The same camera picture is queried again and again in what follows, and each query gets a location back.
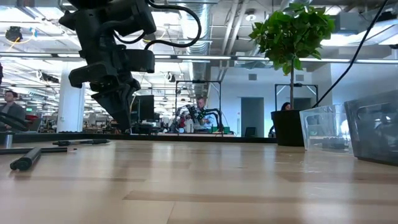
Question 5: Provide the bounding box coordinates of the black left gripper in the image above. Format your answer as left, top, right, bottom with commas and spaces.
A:
68, 46, 141, 132

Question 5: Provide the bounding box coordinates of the dark grey pencil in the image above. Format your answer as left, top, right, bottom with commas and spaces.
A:
0, 147, 78, 156

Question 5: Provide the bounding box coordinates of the thick black marker pen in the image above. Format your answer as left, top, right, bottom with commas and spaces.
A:
9, 147, 43, 171

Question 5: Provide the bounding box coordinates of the grey tinted plastic bin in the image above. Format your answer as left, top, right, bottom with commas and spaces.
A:
343, 90, 398, 167

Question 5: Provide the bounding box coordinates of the black computer monitor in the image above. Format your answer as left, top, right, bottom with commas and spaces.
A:
130, 95, 155, 122

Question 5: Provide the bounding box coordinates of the white round column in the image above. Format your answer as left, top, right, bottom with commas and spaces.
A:
57, 61, 86, 134

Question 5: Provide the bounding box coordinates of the red office chair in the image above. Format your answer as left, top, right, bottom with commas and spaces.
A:
26, 114, 42, 131

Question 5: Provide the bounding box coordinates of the black angled bar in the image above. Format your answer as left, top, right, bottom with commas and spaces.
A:
0, 111, 29, 132

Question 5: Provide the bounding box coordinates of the grey door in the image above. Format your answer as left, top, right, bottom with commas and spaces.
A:
241, 96, 265, 138

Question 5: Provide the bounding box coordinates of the black plant pot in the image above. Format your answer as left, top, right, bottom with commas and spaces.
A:
271, 110, 305, 147

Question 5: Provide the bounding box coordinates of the green leafy potted tree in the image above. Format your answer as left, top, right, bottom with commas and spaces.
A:
248, 2, 336, 111

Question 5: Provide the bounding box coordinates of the clear plastic bin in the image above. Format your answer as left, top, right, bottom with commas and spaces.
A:
299, 103, 354, 156

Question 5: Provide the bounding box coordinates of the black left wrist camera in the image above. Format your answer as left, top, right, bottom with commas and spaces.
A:
123, 49, 156, 74

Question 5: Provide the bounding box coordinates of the black table border rail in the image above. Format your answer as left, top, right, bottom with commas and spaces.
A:
0, 133, 277, 144

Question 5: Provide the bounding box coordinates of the black metal frame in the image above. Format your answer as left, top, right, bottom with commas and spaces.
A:
274, 83, 319, 111
175, 80, 222, 138

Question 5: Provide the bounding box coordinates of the black left camera cable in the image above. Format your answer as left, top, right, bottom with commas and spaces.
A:
144, 0, 202, 50

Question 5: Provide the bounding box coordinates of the silver ventilation duct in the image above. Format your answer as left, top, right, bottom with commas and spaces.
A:
177, 2, 214, 55

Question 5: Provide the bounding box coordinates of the silver metal post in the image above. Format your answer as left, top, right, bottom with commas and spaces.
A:
3, 132, 14, 149

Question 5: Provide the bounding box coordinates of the long black hanging cable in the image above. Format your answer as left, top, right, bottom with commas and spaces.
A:
312, 0, 389, 109

